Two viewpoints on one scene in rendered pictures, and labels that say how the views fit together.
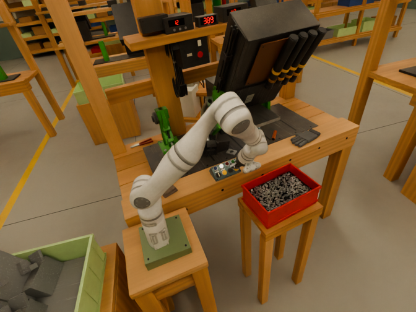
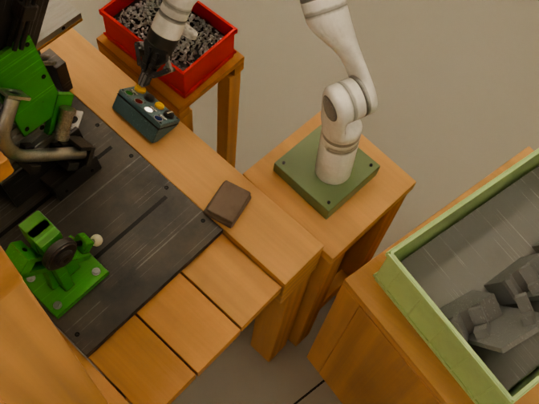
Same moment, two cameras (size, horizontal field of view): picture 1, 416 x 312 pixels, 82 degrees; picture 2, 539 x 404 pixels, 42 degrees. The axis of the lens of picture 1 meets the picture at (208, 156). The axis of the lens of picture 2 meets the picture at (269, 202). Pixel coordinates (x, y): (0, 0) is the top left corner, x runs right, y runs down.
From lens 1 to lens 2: 1.68 m
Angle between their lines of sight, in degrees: 71
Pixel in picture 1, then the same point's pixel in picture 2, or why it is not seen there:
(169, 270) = (362, 146)
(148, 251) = (359, 171)
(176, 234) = (314, 147)
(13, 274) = (499, 328)
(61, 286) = (455, 288)
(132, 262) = (375, 205)
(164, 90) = not seen: outside the picture
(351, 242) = not seen: hidden behind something
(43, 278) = (471, 300)
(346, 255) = not seen: hidden behind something
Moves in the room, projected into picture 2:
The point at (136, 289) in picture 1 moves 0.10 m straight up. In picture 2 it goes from (405, 176) to (415, 157)
